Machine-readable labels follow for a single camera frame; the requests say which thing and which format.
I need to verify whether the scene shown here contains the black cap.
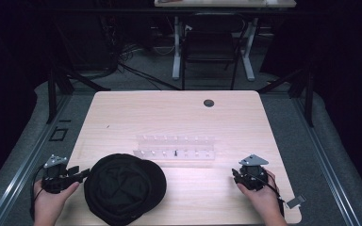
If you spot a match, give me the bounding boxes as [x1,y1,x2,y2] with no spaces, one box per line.
[83,153,168,226]

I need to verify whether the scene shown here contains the black floor cables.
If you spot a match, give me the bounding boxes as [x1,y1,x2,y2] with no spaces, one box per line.
[100,18,183,92]

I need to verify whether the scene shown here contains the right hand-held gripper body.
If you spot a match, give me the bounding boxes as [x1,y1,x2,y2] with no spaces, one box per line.
[236,153,270,192]

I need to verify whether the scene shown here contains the person's left hand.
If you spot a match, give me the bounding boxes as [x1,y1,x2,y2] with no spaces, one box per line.
[32,179,81,226]

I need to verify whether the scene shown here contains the black cable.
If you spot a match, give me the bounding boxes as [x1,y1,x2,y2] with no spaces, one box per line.
[248,170,287,218]
[28,164,45,220]

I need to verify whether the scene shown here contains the clear acrylic rack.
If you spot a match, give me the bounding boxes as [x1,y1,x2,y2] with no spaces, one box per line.
[133,134,217,161]

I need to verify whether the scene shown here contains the person's right hand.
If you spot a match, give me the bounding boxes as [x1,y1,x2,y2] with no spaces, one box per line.
[235,169,285,221]

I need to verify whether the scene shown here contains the aluminium floor rail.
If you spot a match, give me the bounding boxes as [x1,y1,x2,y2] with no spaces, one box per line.
[0,93,74,226]
[290,93,362,226]

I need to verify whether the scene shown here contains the white-legged desk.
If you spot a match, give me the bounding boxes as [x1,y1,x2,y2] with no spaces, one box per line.
[153,0,298,82]

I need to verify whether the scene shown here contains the black chair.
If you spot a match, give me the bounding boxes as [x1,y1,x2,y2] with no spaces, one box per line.
[180,12,247,91]

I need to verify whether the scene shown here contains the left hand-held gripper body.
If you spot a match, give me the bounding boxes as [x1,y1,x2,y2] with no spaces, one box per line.
[41,153,75,195]

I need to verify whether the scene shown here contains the black metal stand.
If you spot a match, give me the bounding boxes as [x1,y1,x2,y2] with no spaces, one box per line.
[256,64,316,128]
[44,64,111,125]

